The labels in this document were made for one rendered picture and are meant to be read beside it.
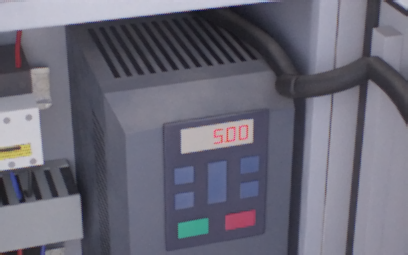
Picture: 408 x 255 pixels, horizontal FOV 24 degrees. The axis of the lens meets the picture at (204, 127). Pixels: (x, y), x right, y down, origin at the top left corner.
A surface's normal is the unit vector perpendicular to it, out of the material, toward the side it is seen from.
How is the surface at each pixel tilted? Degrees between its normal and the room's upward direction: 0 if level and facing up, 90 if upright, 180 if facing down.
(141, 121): 25
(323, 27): 90
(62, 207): 90
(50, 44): 90
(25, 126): 90
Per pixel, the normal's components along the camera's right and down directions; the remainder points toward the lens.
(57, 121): 0.30, 0.44
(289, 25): -0.95, 0.14
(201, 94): 0.13, -0.61
